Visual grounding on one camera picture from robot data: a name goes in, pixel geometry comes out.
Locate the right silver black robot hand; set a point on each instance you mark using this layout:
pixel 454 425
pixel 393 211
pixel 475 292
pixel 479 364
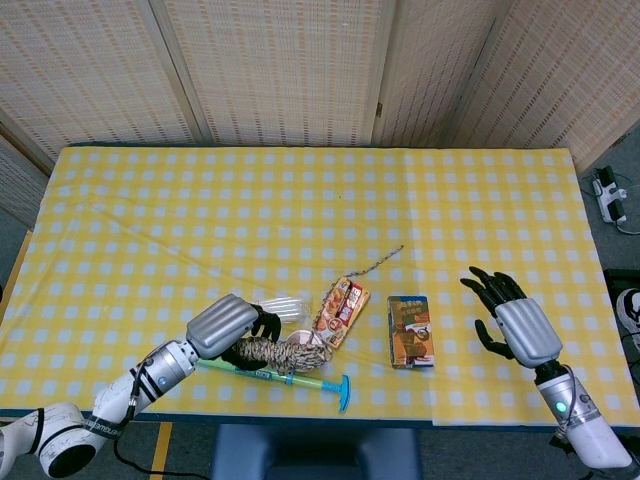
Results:
pixel 530 330

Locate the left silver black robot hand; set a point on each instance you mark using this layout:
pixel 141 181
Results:
pixel 220 325

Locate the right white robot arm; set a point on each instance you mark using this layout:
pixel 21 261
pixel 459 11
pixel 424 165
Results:
pixel 580 420

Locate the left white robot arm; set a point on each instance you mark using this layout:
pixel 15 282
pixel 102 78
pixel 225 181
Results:
pixel 120 395

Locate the black white floor object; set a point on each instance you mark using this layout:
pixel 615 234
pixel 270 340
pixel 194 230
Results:
pixel 627 310

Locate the green blue water pump toy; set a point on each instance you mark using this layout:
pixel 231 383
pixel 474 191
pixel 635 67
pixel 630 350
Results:
pixel 310 384

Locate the yellow curry box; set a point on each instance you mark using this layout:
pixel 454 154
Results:
pixel 345 315

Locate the yellow white checked tablecloth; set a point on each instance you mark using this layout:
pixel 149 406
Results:
pixel 300 210

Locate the white power strip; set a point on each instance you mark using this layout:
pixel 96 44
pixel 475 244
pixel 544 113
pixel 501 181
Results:
pixel 607 197

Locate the blue grey robot torso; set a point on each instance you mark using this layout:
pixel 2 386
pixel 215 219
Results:
pixel 315 452

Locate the woven folding screen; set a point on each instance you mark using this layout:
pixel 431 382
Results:
pixel 280 70

